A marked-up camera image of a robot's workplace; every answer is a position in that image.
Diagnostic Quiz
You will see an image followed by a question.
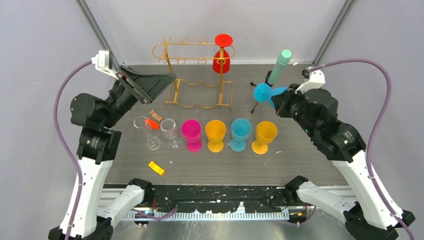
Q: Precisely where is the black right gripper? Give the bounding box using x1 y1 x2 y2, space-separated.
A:
270 82 315 136

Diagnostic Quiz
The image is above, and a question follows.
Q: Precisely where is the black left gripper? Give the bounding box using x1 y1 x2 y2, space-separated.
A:
102 64 177 128

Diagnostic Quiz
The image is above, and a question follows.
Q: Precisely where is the blue wine glass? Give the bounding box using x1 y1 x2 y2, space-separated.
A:
229 118 252 152
253 83 288 108

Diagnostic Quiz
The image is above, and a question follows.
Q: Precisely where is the yellow wine glass back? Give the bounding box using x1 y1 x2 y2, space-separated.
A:
251 121 278 155

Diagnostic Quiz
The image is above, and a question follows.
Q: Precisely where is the yellow wine glass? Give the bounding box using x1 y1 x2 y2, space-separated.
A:
251 121 278 155
205 120 227 153

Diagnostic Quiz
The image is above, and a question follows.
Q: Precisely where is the clear wine glass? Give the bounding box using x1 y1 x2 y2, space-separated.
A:
160 118 182 150
133 116 161 151

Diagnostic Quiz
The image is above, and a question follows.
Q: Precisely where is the pink wine glass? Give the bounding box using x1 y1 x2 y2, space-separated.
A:
181 119 203 153

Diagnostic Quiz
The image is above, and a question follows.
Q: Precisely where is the yellow wine glass front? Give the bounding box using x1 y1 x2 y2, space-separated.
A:
205 120 227 153

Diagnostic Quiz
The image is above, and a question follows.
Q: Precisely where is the red wine glass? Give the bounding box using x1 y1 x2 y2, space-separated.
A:
212 33 233 74

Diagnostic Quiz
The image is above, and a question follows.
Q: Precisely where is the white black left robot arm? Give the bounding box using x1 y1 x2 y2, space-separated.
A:
48 66 177 240

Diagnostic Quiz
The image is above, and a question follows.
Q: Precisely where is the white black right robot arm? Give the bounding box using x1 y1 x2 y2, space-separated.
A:
271 84 415 240

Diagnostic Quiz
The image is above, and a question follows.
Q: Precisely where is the tan wooden block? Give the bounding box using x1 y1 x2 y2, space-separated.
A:
149 110 163 122

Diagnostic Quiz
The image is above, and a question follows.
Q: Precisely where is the small black tripod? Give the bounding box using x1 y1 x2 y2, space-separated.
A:
250 70 273 113

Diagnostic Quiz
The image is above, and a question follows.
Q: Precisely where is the orange red block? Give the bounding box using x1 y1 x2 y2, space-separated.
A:
146 118 160 130

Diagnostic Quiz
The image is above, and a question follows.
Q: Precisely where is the yellow block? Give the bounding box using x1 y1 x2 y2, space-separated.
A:
148 161 166 176

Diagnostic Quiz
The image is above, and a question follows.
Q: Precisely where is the gold wire glass rack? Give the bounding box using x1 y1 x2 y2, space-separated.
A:
151 36 236 110

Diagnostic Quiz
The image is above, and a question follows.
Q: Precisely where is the aluminium frame rail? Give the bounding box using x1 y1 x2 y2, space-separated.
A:
96 185 359 222

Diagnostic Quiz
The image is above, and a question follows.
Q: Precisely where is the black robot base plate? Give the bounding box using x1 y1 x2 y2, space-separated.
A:
109 183 319 216

